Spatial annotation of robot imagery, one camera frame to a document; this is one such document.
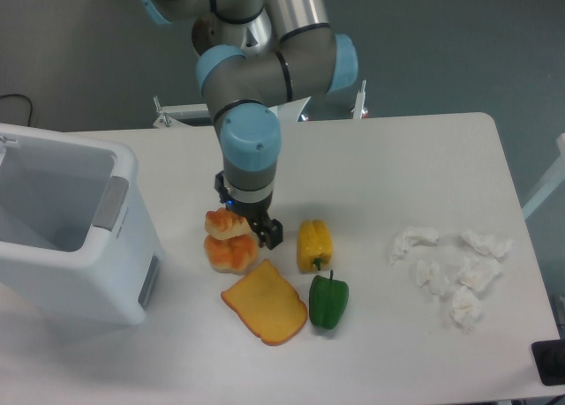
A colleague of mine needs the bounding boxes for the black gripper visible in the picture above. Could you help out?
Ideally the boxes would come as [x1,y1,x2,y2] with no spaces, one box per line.
[215,171,283,250]

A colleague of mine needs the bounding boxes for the braided bread roll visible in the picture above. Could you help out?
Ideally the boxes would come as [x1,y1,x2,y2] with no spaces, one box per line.
[205,207,252,240]
[204,235,258,274]

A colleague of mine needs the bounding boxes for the crumpled white tissue middle right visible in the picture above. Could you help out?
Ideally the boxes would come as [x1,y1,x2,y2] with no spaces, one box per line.
[457,256,501,292]

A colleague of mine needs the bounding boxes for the crumpled white tissue top right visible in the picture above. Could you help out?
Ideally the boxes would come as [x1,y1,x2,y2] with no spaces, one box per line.
[459,229,513,259]

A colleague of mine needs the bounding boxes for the crumpled white tissue top left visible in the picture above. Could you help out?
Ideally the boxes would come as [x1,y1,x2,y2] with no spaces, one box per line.
[388,227,440,266]

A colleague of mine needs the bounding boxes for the black cable on floor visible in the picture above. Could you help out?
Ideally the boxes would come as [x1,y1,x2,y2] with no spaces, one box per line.
[0,94,34,124]

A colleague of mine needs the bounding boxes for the white plastic bin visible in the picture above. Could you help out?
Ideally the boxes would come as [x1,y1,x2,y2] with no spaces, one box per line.
[1,124,164,325]

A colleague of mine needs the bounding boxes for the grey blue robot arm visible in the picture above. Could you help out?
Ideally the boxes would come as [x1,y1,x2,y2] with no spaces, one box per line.
[142,0,358,248]

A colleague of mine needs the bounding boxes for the white frame at right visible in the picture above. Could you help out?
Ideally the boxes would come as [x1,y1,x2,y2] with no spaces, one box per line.
[522,133,564,220]

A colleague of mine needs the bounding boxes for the black device at edge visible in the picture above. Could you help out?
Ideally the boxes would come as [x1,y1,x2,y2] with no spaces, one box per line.
[531,339,565,386]

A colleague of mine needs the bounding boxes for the square toast bread slice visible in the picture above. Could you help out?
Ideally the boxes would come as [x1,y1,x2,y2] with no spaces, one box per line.
[221,259,308,346]

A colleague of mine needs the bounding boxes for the crumpled white tissue bottom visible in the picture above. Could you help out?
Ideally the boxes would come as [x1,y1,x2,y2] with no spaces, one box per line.
[449,286,483,334]

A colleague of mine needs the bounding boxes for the green bell pepper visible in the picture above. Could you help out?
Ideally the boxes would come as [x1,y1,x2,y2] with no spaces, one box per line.
[309,270,350,330]

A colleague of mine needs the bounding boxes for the yellow bell pepper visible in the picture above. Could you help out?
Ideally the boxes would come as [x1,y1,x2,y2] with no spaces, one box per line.
[297,220,333,273]

